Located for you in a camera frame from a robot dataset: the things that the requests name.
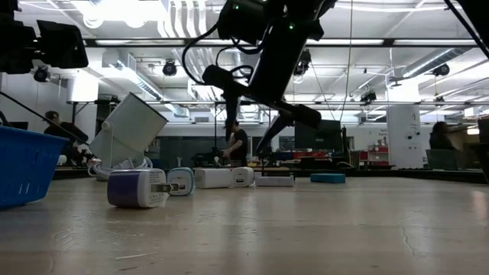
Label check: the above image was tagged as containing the teal rectangular box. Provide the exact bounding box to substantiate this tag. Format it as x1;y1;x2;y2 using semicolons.
309;173;347;184

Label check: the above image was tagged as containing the blue USB wall charger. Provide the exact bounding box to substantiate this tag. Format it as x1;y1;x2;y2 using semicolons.
166;167;196;197

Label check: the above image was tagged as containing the purple USB wall charger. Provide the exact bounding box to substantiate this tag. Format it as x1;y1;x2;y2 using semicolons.
106;168;180;209

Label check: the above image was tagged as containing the blue plastic basket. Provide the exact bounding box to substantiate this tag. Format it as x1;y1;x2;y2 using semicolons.
0;125;70;210

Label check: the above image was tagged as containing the black monitor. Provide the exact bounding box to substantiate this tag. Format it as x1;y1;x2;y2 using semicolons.
293;120;343;152

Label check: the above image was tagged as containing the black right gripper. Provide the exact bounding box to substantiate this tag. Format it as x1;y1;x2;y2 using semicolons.
202;32;322;153

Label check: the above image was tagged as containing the black aluminium table frame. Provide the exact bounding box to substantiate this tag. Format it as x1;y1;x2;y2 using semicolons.
53;166;489;185

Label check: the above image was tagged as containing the white coiled cable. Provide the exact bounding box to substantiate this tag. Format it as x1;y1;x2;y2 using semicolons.
86;156;154;181

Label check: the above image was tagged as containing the red parts bin rack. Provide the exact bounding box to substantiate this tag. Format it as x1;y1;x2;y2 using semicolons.
366;144;390;167

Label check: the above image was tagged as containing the black overhead beam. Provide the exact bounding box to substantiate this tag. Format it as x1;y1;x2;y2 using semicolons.
83;37;489;48

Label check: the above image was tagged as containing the person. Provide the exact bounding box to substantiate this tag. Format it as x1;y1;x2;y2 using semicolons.
221;118;249;167
42;110;91;165
428;121;459;150

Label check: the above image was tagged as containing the small white USB charger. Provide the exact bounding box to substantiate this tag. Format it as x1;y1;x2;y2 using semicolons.
231;166;255;188

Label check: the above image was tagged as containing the white square pillar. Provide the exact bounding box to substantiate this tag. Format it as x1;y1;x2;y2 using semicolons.
386;82;423;169

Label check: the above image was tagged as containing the large white charger block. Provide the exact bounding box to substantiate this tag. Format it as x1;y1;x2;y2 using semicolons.
194;168;233;189

